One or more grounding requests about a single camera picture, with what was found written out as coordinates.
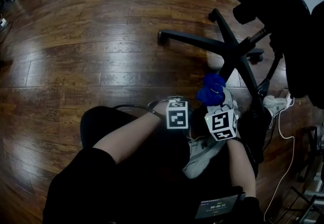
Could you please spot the blue cloth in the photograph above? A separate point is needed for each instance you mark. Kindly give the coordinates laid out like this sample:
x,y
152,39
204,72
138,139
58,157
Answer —
x,y
211,91

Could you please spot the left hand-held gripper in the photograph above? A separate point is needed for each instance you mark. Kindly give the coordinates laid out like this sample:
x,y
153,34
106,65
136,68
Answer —
x,y
177,117

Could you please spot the person's left forearm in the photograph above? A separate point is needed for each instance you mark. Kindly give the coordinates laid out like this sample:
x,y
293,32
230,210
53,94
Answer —
x,y
126,136

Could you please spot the person's white sneaker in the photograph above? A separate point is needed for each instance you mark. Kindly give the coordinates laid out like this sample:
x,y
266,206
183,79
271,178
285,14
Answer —
x,y
200,157
273,104

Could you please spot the person's black trousers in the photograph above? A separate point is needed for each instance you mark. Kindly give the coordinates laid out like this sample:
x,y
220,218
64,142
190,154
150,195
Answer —
x,y
101,124

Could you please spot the black smartphone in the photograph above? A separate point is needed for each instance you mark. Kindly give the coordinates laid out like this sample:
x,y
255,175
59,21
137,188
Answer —
x,y
217,206

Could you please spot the white power strip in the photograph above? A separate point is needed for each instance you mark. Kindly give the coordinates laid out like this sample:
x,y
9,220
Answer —
x,y
3,22

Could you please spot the person's black shirt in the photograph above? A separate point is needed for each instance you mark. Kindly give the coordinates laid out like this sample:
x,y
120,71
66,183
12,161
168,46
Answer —
x,y
101,192

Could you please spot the person's right forearm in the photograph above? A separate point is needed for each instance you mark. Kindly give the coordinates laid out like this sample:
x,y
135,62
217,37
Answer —
x,y
241,167

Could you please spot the black metal rack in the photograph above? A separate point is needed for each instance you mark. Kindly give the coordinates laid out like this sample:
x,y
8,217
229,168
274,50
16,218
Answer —
x,y
308,185

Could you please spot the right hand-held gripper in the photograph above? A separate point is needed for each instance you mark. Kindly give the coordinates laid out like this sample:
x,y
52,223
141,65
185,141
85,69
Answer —
x,y
221,122

